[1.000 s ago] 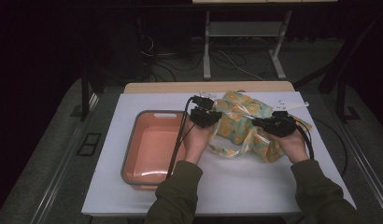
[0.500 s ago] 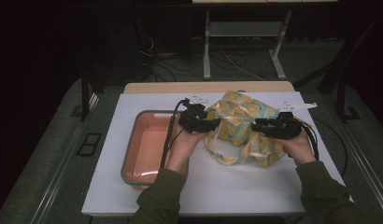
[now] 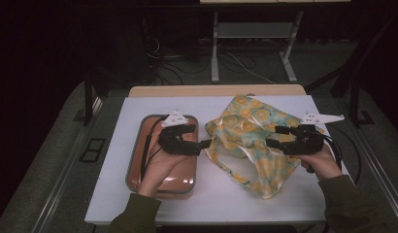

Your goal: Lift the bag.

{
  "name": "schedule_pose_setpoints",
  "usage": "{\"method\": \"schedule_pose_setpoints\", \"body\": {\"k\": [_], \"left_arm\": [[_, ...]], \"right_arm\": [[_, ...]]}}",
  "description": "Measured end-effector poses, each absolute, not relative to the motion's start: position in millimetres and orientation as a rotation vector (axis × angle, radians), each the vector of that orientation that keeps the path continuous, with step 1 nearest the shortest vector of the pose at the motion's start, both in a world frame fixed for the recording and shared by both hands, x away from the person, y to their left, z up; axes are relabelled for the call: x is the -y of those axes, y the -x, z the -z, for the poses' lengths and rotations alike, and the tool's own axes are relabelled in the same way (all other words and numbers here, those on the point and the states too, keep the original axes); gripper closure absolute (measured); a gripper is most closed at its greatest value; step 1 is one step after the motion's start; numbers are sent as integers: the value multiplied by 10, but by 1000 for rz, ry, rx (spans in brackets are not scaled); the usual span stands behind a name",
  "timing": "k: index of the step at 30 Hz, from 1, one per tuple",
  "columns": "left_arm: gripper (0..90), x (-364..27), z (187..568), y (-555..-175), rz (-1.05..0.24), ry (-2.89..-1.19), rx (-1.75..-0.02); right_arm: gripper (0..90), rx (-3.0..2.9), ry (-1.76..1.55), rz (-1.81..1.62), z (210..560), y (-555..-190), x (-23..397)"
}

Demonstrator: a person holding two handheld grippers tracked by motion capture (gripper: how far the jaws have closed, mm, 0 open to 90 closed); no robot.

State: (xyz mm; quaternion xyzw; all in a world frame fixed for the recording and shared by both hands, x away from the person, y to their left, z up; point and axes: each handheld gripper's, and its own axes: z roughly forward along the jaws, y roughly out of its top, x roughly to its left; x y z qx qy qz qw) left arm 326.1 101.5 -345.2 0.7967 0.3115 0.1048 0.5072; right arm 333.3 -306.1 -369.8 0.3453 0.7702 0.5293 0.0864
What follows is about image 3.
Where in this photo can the black floor outlet frame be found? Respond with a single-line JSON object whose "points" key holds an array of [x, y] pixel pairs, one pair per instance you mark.
{"points": [[92, 150]]}

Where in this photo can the orange slice print cloth bag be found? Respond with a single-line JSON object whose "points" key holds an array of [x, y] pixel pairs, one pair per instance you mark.
{"points": [[248, 123]]}

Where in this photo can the person's right hand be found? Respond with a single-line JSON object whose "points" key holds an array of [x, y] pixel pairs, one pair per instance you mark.
{"points": [[320, 163]]}

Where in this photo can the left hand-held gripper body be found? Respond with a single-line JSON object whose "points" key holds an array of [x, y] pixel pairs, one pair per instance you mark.
{"points": [[174, 144]]}

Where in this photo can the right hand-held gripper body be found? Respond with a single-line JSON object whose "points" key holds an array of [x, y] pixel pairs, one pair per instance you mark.
{"points": [[305, 140]]}

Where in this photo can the person's left hand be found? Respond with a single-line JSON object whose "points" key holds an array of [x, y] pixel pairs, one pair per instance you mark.
{"points": [[161, 165]]}

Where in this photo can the black metal stand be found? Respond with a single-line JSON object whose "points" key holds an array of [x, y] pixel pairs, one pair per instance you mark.
{"points": [[88, 97], [355, 97]]}

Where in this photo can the grey metal stand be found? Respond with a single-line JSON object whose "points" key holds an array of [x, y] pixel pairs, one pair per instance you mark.
{"points": [[252, 30]]}

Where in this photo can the white table cover sheet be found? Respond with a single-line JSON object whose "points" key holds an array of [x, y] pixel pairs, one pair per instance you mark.
{"points": [[213, 200]]}

